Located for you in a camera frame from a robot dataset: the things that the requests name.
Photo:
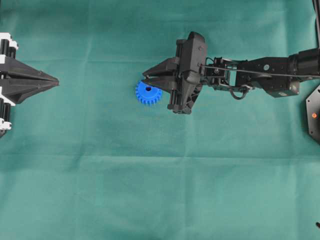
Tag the green table cloth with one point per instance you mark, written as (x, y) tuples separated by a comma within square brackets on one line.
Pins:
[(87, 161)]

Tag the blue plastic gear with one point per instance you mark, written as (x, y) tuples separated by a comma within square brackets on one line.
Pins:
[(146, 94)]

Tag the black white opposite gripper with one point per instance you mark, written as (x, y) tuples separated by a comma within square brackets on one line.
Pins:
[(15, 91)]

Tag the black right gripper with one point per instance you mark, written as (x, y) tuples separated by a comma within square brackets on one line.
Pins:
[(190, 56)]

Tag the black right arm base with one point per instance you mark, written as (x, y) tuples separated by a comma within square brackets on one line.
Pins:
[(313, 114)]

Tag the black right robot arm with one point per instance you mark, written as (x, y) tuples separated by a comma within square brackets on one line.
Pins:
[(277, 76)]

